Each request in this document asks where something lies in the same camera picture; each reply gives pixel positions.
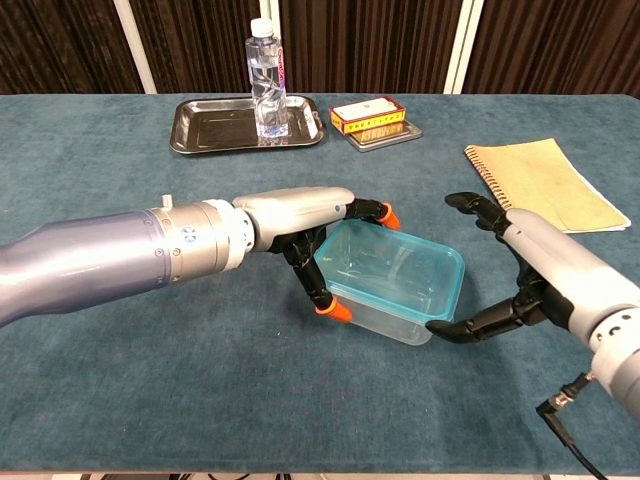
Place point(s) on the teal table cloth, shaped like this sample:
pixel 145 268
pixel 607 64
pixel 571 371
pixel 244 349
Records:
pixel 150 375

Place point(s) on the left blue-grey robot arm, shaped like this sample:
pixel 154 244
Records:
pixel 100 250

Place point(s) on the left silver hand orange fingertips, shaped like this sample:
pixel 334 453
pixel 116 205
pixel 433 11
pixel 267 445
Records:
pixel 295 215

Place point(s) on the stainless steel tray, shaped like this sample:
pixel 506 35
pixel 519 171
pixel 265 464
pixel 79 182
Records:
pixel 215 125

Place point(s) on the clear plastic container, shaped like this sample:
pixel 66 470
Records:
pixel 395 325

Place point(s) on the brown spiral notebook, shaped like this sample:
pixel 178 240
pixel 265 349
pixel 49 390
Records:
pixel 550 175

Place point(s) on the red yellow white-topped box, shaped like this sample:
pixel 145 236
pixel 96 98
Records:
pixel 365 112

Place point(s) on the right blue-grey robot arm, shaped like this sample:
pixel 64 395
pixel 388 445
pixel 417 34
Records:
pixel 620 360

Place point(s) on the right silver hand black fingers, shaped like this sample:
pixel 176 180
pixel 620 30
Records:
pixel 560 260

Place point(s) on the flat silver metal tin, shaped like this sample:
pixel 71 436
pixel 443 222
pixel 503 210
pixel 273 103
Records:
pixel 390 139

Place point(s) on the clear plastic water bottle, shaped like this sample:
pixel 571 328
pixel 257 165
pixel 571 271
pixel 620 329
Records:
pixel 267 90

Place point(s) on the transparent blue plastic lid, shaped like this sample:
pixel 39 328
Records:
pixel 390 270

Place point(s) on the dark slatted partition panel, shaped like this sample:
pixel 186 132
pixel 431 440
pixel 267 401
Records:
pixel 60 45
pixel 200 45
pixel 560 45
pixel 360 45

